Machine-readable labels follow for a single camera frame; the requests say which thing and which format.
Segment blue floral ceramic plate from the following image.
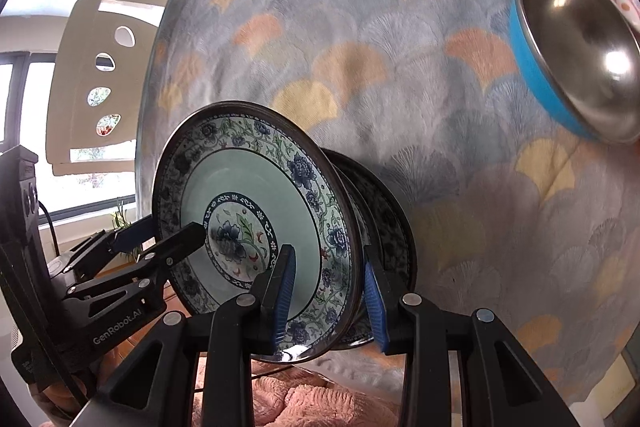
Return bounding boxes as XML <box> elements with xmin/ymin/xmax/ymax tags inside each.
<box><xmin>330</xmin><ymin>149</ymin><xmax>419</xmax><ymax>350</ymax></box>
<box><xmin>320</xmin><ymin>147</ymin><xmax>401</xmax><ymax>349</ymax></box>
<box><xmin>151</xmin><ymin>101</ymin><xmax>365</xmax><ymax>364</ymax></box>

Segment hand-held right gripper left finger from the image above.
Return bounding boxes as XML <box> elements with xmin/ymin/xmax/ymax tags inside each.
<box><xmin>67</xmin><ymin>244</ymin><xmax>298</xmax><ymax>427</ymax></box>

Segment white chair with oval holes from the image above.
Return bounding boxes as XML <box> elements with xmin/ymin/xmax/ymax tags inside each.
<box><xmin>46</xmin><ymin>0</ymin><xmax>173</xmax><ymax>178</ymax></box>

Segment blue steel-lined bowl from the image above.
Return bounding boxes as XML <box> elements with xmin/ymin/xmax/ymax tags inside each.
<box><xmin>509</xmin><ymin>0</ymin><xmax>640</xmax><ymax>145</ymax></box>

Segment green potted plant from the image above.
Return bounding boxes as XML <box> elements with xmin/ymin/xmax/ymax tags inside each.
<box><xmin>109</xmin><ymin>199</ymin><xmax>138</xmax><ymax>233</ymax></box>

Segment fan-patterned tablecloth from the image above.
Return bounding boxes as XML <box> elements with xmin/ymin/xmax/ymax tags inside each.
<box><xmin>135</xmin><ymin>0</ymin><xmax>640</xmax><ymax>408</ymax></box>

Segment window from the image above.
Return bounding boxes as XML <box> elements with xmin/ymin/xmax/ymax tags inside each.
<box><xmin>0</xmin><ymin>52</ymin><xmax>138</xmax><ymax>220</ymax></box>

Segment pink fleece clothing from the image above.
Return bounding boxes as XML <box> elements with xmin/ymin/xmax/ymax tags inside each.
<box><xmin>200</xmin><ymin>347</ymin><xmax>416</xmax><ymax>427</ymax></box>

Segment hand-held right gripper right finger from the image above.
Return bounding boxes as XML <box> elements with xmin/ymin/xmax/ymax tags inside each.
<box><xmin>363</xmin><ymin>252</ymin><xmax>573</xmax><ymax>427</ymax></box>

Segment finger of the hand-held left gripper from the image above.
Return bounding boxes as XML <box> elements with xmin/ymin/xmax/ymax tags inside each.
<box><xmin>62</xmin><ymin>222</ymin><xmax>208</xmax><ymax>330</ymax></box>
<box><xmin>47</xmin><ymin>214</ymin><xmax>160</xmax><ymax>280</ymax></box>

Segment black cable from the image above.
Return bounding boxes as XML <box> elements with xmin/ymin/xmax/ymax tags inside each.
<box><xmin>37</xmin><ymin>199</ymin><xmax>61</xmax><ymax>260</ymax></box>

